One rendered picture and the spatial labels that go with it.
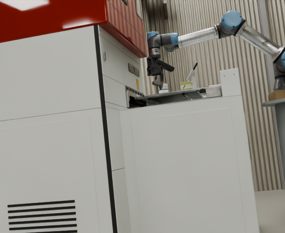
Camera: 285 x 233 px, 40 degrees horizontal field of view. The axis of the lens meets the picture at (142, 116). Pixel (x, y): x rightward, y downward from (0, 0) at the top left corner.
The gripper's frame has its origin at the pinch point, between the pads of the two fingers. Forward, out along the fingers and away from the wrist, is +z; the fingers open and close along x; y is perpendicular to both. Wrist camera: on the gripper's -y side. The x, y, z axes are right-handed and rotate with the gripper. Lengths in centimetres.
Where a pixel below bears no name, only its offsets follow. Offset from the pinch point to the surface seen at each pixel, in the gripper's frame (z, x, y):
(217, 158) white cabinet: 45, 53, -4
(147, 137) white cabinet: 31, 36, 25
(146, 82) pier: -39, -194, -57
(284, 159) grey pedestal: 52, 19, -68
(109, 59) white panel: -10, 35, 40
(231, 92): 13, 53, -16
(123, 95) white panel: 6.4, 18.9, 30.2
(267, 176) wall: 82, -163, -180
